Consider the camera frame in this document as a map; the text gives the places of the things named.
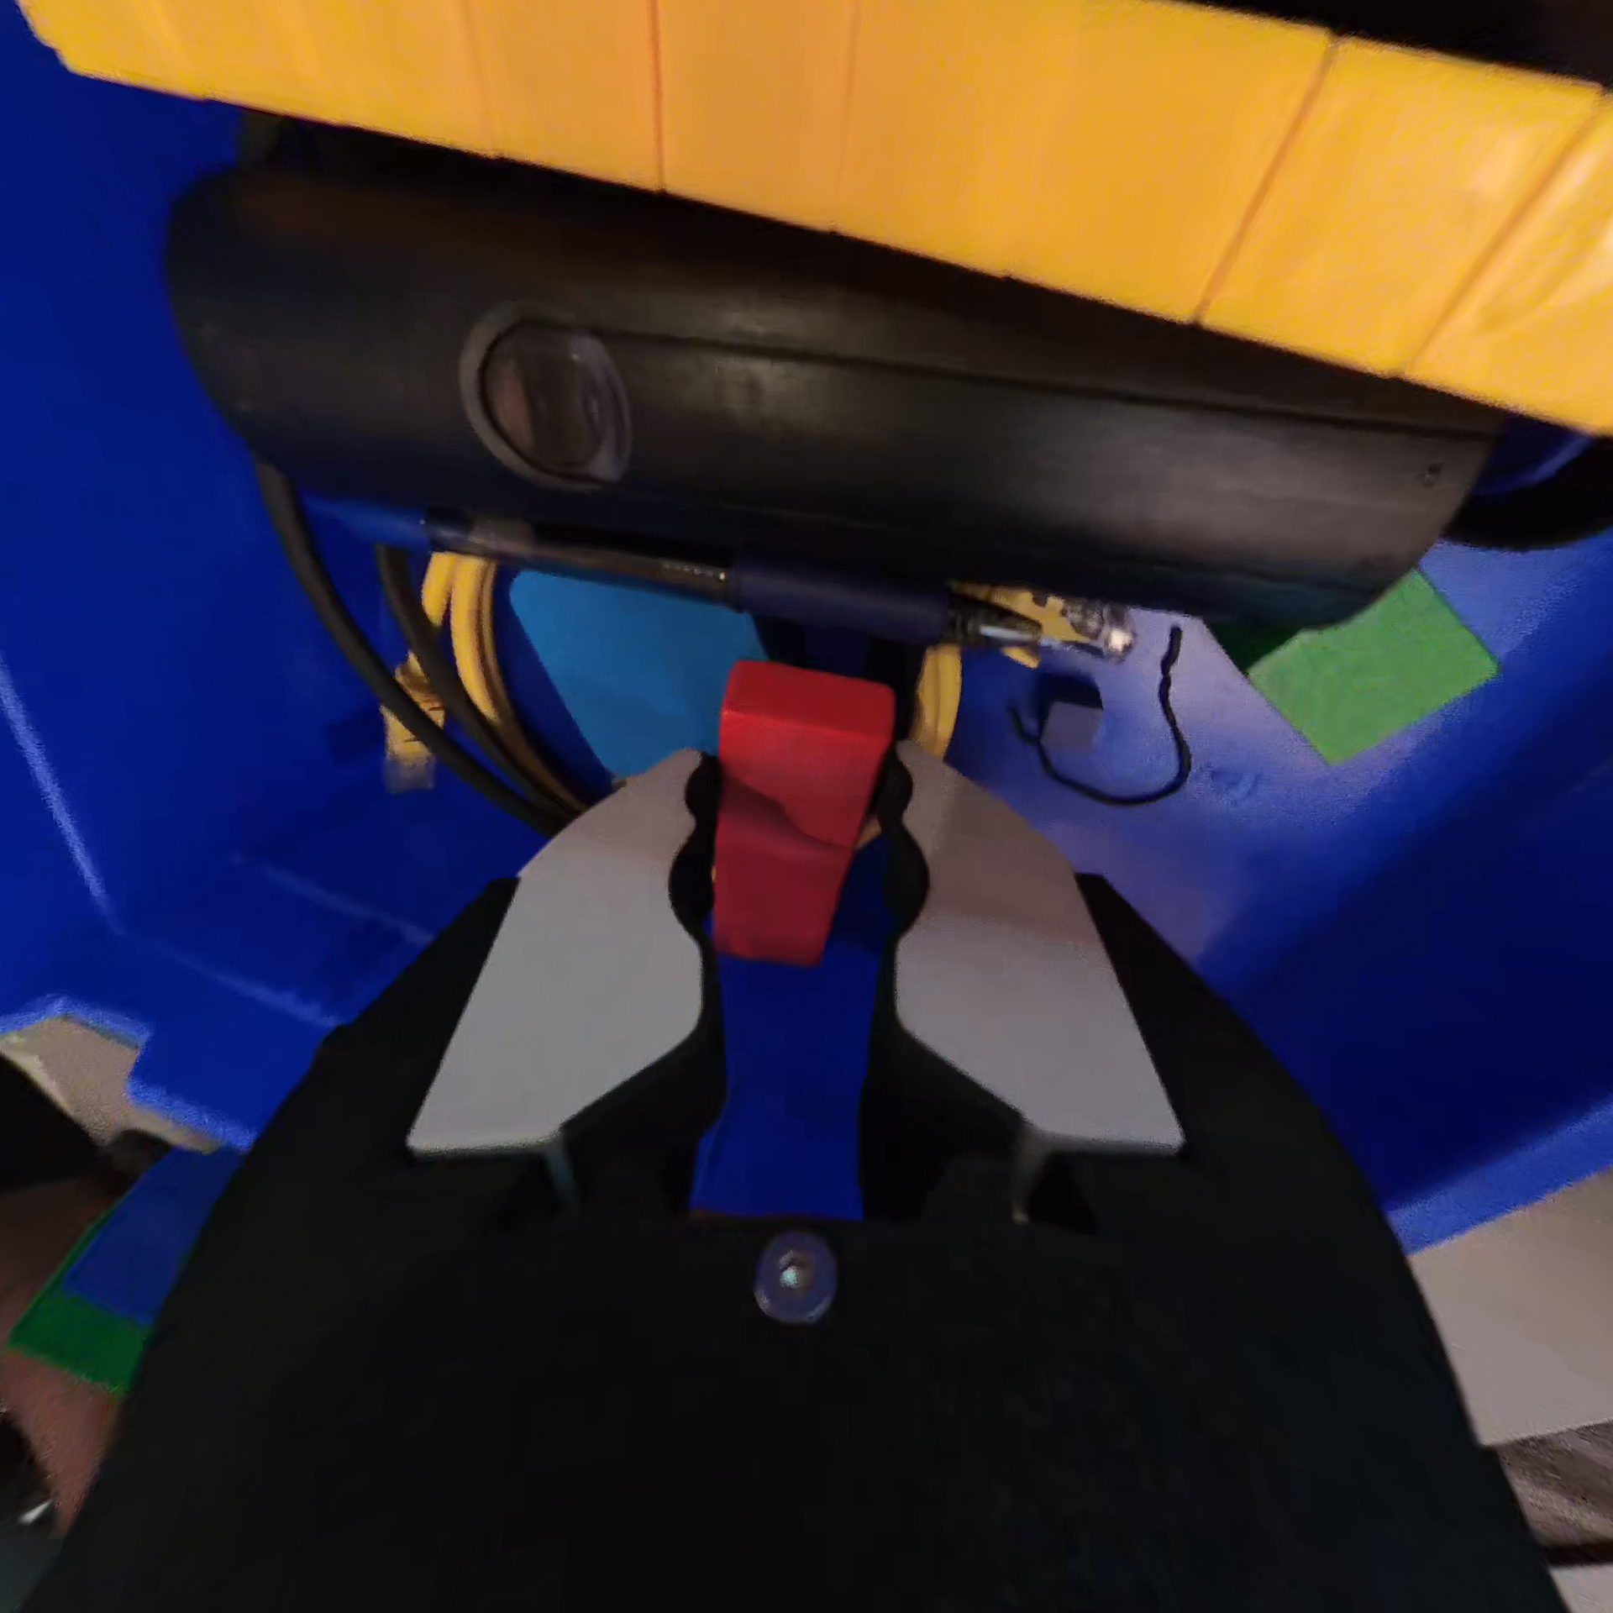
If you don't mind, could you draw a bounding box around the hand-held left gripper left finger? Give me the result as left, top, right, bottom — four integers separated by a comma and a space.
405, 749, 731, 1218

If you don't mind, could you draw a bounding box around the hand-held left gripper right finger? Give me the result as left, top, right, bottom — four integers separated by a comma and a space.
859, 743, 1186, 1225

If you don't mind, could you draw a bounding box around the red bar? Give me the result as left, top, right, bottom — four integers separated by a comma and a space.
709, 660, 899, 968

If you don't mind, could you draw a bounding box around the dark green cube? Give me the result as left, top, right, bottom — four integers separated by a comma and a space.
1245, 566, 1504, 766

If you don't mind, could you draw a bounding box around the black rounded object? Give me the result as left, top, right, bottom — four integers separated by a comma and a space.
166, 161, 1511, 632

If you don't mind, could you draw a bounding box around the light blue block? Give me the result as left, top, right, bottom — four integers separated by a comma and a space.
507, 566, 739, 786

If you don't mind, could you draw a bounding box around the yellow square bar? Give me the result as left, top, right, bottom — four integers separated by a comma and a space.
18, 0, 1613, 438

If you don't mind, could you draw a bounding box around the thin black wire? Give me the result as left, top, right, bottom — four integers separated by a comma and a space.
1011, 623, 1195, 808

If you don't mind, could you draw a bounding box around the yellow network cable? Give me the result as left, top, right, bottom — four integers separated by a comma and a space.
381, 548, 1136, 808

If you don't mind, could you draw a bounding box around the black cable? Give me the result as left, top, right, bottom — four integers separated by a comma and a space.
375, 544, 588, 822
255, 464, 570, 837

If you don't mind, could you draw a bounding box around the dark blue cable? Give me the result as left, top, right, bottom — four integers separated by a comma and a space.
302, 497, 973, 647

